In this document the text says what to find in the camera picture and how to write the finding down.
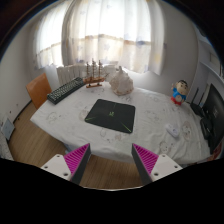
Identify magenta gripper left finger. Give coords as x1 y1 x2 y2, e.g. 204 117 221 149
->
42 144 91 185

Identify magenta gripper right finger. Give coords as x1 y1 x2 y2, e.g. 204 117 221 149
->
131 144 182 185

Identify white computer mouse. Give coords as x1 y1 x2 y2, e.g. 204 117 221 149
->
165 124 179 138

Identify black square mouse pad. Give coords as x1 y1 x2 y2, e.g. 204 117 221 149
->
84 99 135 134

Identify black computer monitor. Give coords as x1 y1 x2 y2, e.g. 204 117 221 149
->
200 84 224 153

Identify white patterned tablecloth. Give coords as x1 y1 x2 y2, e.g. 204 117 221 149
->
31 82 210 164

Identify black keyboard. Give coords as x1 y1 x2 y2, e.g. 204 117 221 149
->
47 77 84 104

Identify black wifi router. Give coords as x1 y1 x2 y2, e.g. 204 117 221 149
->
190 89 207 117

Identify cartoon boy figurine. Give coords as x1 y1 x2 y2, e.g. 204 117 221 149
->
171 80 188 105

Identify orange wooden chair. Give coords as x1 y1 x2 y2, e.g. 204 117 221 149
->
26 73 52 109

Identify large white conch shell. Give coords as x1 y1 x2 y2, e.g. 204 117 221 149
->
109 67 134 96

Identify wooden model sailing ship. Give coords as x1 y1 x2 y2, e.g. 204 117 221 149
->
83 61 105 88

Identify white sheer curtain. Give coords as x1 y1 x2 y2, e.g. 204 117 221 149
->
33 0 166 75

